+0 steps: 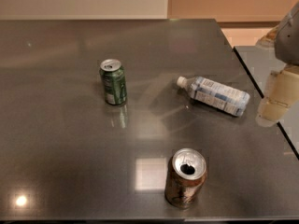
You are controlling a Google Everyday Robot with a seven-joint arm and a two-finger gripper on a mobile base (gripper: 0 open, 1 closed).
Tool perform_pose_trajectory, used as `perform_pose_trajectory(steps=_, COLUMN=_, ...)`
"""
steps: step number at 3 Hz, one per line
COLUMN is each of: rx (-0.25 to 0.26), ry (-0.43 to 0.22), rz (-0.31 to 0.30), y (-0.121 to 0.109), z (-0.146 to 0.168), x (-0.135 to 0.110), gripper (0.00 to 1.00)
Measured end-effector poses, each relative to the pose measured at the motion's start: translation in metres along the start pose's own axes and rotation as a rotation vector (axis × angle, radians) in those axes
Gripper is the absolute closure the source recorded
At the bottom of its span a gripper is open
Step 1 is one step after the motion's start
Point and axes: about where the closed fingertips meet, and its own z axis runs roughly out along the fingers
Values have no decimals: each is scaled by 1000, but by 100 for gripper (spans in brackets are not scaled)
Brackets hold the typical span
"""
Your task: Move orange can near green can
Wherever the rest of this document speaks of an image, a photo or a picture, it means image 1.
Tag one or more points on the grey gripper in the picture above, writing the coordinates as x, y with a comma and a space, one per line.
288, 42

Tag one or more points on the orange soda can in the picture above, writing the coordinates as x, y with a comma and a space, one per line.
186, 174

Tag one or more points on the green soda can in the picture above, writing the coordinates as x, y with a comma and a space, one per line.
113, 79

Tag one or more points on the clear plastic water bottle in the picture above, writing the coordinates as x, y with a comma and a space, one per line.
209, 92

